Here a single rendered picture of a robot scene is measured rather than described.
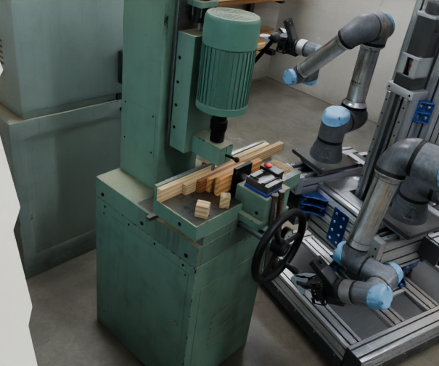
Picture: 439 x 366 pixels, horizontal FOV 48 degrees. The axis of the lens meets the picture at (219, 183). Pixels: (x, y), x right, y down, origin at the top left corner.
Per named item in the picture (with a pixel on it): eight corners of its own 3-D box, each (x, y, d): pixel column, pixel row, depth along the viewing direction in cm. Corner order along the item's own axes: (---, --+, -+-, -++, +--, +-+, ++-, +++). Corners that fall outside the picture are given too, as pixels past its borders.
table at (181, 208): (215, 257, 155) (218, 242, 152) (152, 213, 171) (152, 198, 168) (318, 194, 195) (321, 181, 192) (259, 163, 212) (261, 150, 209)
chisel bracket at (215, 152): (217, 170, 173) (220, 149, 168) (189, 154, 180) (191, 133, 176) (231, 164, 178) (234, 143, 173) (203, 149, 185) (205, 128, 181)
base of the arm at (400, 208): (405, 200, 204) (412, 179, 199) (434, 220, 193) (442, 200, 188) (379, 207, 197) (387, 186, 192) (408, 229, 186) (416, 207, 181)
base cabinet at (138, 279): (178, 399, 204) (195, 271, 168) (95, 319, 235) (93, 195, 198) (247, 342, 235) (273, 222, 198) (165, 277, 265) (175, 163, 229)
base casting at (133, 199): (194, 269, 168) (197, 249, 163) (94, 195, 199) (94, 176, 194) (273, 221, 198) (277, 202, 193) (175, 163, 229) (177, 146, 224)
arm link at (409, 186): (407, 181, 197) (418, 152, 190) (439, 197, 190) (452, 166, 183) (393, 191, 189) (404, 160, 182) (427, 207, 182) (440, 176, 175)
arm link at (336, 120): (312, 134, 225) (318, 107, 218) (329, 128, 233) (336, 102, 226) (334, 145, 218) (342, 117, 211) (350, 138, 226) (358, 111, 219)
